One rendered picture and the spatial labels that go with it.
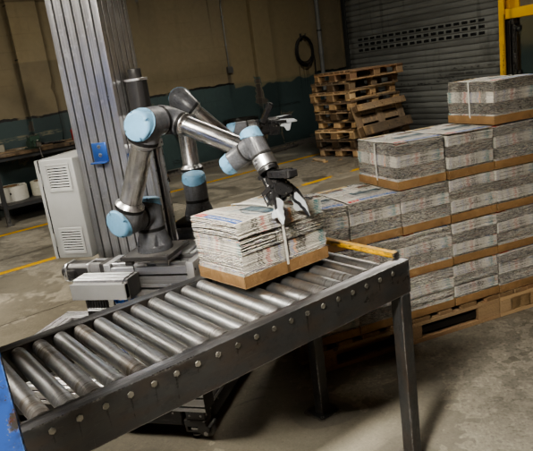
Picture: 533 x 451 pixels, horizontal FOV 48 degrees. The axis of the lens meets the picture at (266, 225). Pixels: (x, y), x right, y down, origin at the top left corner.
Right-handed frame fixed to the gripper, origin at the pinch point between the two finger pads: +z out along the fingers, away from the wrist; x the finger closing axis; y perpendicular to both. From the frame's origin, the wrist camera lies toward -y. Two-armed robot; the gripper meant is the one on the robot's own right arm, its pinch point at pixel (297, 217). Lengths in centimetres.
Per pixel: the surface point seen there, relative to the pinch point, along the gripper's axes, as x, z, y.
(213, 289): 22.9, 7.4, 30.2
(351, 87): -537, -266, 424
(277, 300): 16.1, 21.5, 7.1
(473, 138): -146, -17, 27
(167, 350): 56, 22, 7
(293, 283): 3.2, 17.8, 13.4
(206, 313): 35.9, 15.8, 16.7
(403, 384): -28, 66, 23
